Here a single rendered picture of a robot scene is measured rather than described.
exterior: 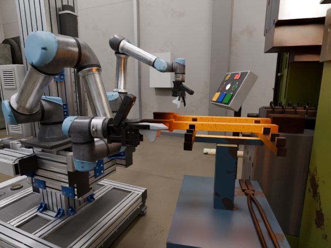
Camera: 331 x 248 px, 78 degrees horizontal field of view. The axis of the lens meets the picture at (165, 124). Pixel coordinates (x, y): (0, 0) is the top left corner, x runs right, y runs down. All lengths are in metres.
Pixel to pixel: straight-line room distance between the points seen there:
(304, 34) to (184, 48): 3.35
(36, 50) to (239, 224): 0.83
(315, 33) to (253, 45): 3.00
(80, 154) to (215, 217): 0.48
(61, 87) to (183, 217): 1.10
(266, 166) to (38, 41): 0.97
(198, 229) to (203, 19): 3.96
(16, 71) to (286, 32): 1.50
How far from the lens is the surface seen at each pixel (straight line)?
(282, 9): 1.05
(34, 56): 0.85
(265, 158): 0.96
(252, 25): 4.14
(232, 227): 0.66
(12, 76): 1.64
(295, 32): 1.10
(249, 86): 1.55
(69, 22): 1.47
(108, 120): 0.70
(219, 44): 3.85
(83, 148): 0.76
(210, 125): 0.64
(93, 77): 0.88
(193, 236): 0.61
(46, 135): 1.21
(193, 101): 4.20
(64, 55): 0.84
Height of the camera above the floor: 1.11
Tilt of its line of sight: 11 degrees down
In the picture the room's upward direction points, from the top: straight up
